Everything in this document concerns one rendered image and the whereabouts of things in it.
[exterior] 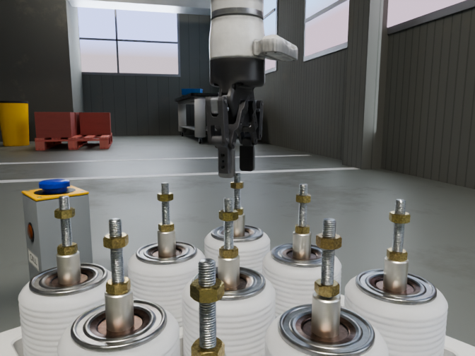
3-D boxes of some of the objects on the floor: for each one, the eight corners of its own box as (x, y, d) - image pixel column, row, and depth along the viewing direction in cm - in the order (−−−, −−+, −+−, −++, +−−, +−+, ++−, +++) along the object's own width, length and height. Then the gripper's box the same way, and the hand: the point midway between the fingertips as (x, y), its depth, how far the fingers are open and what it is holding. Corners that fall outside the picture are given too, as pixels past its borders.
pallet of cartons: (51, 143, 584) (49, 112, 576) (112, 142, 610) (111, 112, 603) (34, 150, 464) (32, 111, 457) (112, 148, 490) (110, 111, 483)
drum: (6, 144, 562) (1, 101, 553) (34, 144, 571) (31, 102, 562) (-4, 146, 525) (-9, 100, 515) (27, 145, 534) (23, 100, 524)
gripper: (235, 63, 60) (235, 166, 63) (183, 49, 47) (186, 180, 49) (281, 61, 57) (279, 169, 60) (239, 44, 44) (239, 184, 46)
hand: (237, 164), depth 54 cm, fingers open, 6 cm apart
